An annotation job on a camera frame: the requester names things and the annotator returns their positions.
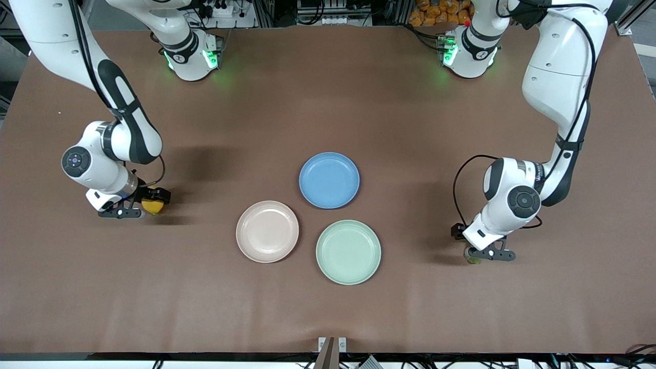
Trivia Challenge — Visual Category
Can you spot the black base cable bundle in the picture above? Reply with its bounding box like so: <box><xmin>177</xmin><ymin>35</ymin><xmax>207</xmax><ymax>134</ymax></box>
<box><xmin>405</xmin><ymin>23</ymin><xmax>445</xmax><ymax>52</ymax></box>

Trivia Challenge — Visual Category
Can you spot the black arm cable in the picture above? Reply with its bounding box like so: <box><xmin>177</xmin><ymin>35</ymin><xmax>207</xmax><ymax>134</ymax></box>
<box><xmin>69</xmin><ymin>0</ymin><xmax>166</xmax><ymax>188</ymax></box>
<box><xmin>453</xmin><ymin>3</ymin><xmax>598</xmax><ymax>240</ymax></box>

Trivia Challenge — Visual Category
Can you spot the pale green plate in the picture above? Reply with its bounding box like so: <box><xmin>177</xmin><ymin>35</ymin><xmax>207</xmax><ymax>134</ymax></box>
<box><xmin>316</xmin><ymin>220</ymin><xmax>382</xmax><ymax>285</ymax></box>

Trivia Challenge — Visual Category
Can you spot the aluminium frame profile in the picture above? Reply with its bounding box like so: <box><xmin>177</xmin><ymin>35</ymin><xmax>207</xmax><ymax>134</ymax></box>
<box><xmin>612</xmin><ymin>0</ymin><xmax>656</xmax><ymax>36</ymax></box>

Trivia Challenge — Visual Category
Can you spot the bag of orange fruit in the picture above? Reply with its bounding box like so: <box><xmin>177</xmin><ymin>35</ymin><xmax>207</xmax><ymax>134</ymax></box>
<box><xmin>408</xmin><ymin>0</ymin><xmax>475</xmax><ymax>26</ymax></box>

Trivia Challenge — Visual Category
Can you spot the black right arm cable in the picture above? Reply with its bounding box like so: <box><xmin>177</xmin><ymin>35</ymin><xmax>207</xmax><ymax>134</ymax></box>
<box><xmin>69</xmin><ymin>0</ymin><xmax>166</xmax><ymax>188</ymax></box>

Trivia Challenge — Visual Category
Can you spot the long white power strip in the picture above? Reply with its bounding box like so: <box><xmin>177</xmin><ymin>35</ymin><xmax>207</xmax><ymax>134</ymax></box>
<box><xmin>297</xmin><ymin>13</ymin><xmax>372</xmax><ymax>26</ymax></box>

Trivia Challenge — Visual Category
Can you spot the pale beige plate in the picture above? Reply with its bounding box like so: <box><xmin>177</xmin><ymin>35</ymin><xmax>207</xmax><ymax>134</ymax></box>
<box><xmin>236</xmin><ymin>200</ymin><xmax>300</xmax><ymax>263</ymax></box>

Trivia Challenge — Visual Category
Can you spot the blue plate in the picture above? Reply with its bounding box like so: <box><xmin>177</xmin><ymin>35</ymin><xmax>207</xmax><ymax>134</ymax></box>
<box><xmin>299</xmin><ymin>152</ymin><xmax>360</xmax><ymax>210</ymax></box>

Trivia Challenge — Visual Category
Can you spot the metal table edge bracket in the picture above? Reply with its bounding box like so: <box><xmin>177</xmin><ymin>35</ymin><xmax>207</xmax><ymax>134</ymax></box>
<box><xmin>314</xmin><ymin>337</ymin><xmax>347</xmax><ymax>369</ymax></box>

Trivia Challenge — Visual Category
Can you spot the white power strip with plugs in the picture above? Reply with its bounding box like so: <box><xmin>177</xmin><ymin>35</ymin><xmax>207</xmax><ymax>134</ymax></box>
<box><xmin>197</xmin><ymin>0</ymin><xmax>257</xmax><ymax>29</ymax></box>

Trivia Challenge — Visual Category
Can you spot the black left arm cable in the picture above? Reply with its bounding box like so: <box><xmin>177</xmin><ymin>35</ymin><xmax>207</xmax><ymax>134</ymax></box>
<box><xmin>453</xmin><ymin>3</ymin><xmax>598</xmax><ymax>240</ymax></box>

